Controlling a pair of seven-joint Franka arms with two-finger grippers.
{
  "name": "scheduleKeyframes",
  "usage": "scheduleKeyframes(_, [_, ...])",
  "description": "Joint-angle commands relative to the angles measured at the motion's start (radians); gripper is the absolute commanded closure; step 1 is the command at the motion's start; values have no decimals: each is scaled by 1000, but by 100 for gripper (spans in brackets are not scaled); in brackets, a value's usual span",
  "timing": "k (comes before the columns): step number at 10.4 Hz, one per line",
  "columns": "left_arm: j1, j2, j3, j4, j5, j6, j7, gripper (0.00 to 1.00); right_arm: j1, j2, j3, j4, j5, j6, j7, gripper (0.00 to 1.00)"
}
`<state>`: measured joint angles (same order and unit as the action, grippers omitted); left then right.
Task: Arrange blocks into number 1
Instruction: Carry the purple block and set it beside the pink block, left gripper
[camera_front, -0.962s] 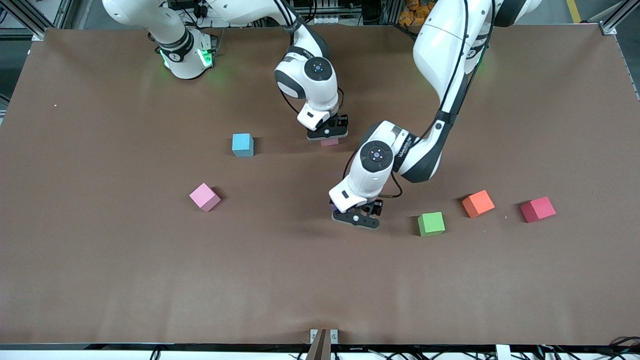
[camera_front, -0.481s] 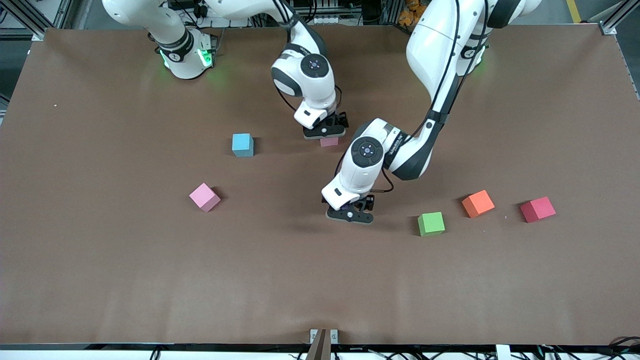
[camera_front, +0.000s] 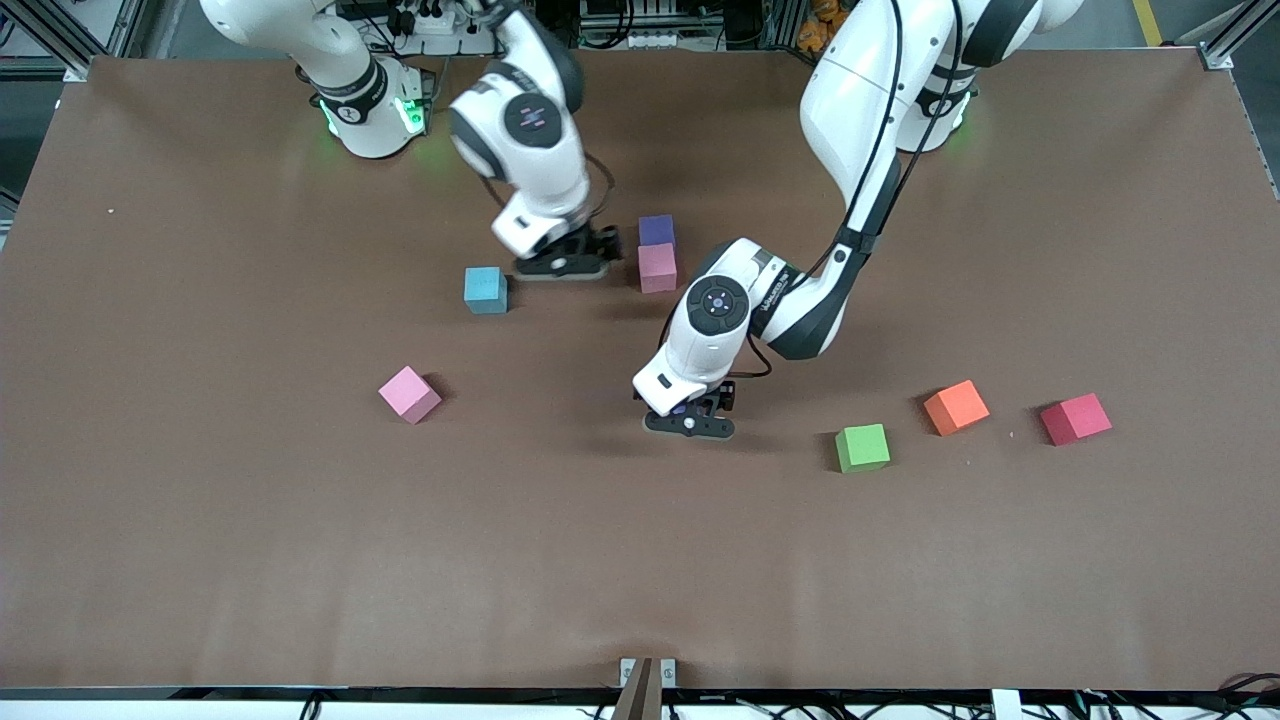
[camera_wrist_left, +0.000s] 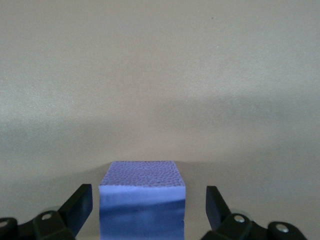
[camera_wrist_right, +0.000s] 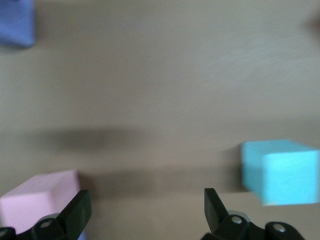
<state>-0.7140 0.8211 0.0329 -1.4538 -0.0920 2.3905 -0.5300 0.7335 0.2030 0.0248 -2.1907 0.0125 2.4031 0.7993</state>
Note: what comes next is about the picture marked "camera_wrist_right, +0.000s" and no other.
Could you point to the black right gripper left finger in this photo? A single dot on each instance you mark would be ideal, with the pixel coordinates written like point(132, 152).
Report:
point(72, 215)

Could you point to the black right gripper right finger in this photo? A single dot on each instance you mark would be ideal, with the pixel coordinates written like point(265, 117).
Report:
point(217, 215)

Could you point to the pink foam block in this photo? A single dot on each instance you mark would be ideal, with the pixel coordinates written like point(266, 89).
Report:
point(30, 197)

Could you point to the cyan foam block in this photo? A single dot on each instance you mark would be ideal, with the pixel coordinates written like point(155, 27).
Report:
point(282, 172)

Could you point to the purple foam block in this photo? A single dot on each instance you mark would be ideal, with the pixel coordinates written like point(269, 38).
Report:
point(15, 22)

